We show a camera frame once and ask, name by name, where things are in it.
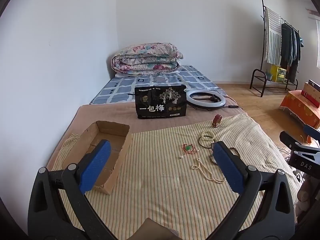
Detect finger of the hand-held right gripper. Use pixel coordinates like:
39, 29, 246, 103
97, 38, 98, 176
279, 130, 320, 153
303, 124, 320, 138

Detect brown blanket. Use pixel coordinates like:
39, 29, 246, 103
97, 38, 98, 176
46, 102, 252, 173

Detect black clothes rack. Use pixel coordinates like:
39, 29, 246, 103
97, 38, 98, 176
250, 0, 299, 98

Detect black ring light cable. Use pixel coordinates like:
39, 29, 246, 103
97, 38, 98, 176
222, 103, 243, 111

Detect dark bangle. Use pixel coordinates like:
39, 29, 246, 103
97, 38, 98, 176
198, 135, 215, 149

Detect folded floral quilt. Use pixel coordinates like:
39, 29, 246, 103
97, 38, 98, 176
111, 43, 184, 75

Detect dark hanging jacket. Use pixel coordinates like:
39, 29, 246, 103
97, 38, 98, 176
280, 23, 293, 67

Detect pink patterned cloth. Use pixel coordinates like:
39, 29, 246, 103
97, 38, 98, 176
296, 175, 320, 220

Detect white ring light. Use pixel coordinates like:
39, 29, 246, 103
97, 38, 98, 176
187, 90, 226, 110

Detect pearl necklace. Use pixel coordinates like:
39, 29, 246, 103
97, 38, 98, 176
192, 157, 227, 184

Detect cream bead bracelet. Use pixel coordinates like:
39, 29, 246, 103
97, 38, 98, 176
199, 129, 216, 140

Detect window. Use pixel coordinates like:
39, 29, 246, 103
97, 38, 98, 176
315, 17, 320, 68

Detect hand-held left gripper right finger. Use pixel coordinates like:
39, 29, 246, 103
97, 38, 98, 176
212, 141, 297, 240

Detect striped hanging cloth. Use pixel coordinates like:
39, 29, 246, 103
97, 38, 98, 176
264, 6, 283, 66

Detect yellow box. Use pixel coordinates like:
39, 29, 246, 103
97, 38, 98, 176
270, 65, 287, 83

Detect striped yellow cloth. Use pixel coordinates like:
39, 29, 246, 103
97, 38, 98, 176
51, 112, 303, 240

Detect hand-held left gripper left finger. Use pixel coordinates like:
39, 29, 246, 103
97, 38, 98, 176
27, 140, 115, 240

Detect black snack bag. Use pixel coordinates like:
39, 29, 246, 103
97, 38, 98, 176
134, 85, 187, 120

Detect red cord green pendant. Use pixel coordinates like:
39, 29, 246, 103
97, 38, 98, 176
183, 144, 199, 155

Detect orange printed cloth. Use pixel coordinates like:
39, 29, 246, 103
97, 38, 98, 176
280, 91, 320, 132

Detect dark bead bracelet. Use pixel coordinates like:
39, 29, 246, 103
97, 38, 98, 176
209, 142, 241, 166

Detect blue checked bed sheet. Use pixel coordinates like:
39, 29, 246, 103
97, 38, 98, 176
89, 65, 228, 105

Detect cardboard box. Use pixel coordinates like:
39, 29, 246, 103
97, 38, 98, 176
64, 121, 133, 195

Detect red strap watch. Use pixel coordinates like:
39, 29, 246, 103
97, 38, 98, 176
212, 114, 223, 128

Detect brown flat box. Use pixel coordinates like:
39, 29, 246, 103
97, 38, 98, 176
301, 79, 320, 107

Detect blue hanging garment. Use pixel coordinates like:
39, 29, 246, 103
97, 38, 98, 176
291, 29, 304, 63

